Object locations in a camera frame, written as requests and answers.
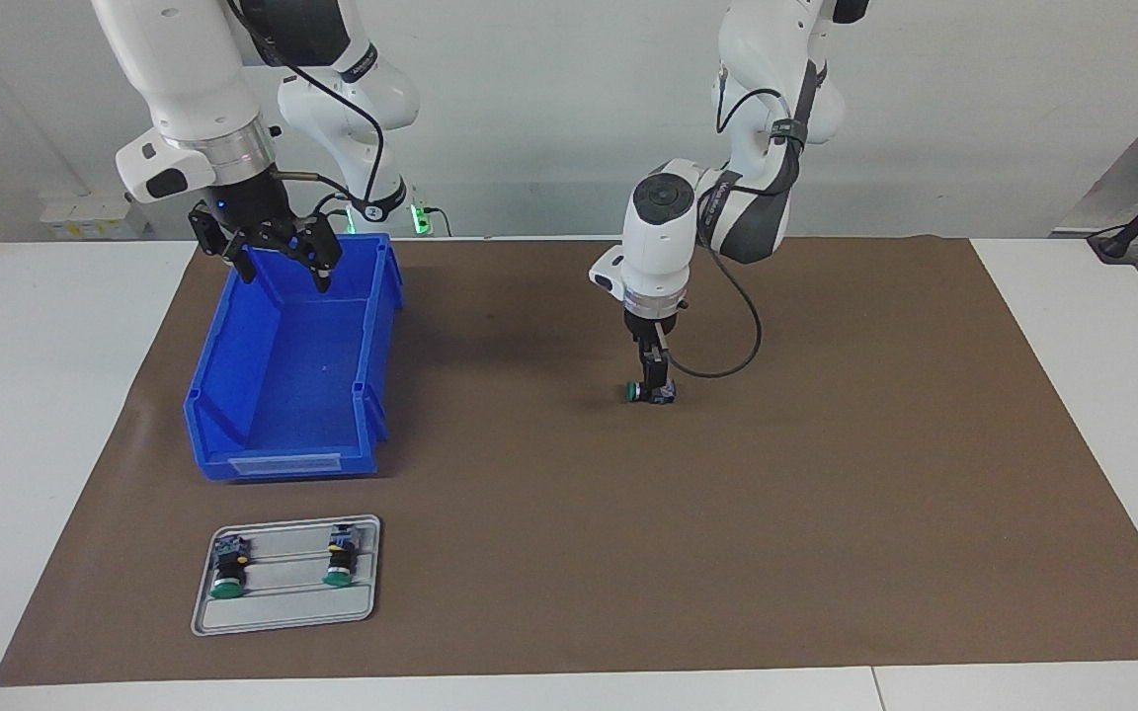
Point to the green push button switch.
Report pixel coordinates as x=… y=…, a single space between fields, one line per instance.
x=340 y=558
x=650 y=395

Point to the white wall socket box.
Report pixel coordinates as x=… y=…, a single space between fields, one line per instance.
x=85 y=212

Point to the brown table mat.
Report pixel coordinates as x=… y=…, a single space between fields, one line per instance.
x=628 y=543

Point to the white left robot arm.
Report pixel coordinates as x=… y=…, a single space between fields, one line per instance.
x=663 y=247

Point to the blue plastic storage bin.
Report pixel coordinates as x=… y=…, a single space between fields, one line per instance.
x=302 y=395

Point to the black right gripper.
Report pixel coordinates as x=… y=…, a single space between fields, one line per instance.
x=253 y=212

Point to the green lit base port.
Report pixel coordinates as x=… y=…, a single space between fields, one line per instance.
x=419 y=219

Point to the grey metal tray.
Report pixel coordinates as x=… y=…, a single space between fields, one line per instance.
x=283 y=612

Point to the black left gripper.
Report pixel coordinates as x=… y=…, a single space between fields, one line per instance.
x=650 y=326

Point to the green push button yellow mark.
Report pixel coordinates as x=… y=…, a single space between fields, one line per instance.
x=229 y=568

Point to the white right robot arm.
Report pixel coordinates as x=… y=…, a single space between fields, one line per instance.
x=194 y=79

